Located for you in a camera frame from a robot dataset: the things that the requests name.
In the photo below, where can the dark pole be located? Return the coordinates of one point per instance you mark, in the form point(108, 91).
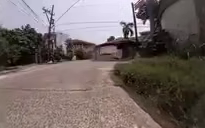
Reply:
point(134, 20)

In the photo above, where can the building with brown roof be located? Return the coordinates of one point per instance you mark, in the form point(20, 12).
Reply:
point(81, 45)

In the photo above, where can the green bushes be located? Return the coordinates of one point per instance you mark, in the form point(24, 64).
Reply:
point(16, 45)

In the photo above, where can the concrete kerb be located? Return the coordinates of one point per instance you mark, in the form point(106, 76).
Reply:
point(3, 71)

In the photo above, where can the palm tree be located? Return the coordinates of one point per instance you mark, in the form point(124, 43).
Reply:
point(126, 30)

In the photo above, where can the utility pole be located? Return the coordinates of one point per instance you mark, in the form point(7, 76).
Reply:
point(50, 33)

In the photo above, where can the grey concrete road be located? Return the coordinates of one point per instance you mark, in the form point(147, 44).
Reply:
point(56, 100)

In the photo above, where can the grass verge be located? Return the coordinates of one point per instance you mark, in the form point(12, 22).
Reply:
point(170, 80)

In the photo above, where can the white building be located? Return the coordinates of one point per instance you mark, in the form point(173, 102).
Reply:
point(60, 38)

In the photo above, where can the grey wall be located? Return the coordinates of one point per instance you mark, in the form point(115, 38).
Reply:
point(180, 23)

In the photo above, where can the open shed with dark roof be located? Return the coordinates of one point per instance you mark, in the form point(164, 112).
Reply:
point(111, 50)

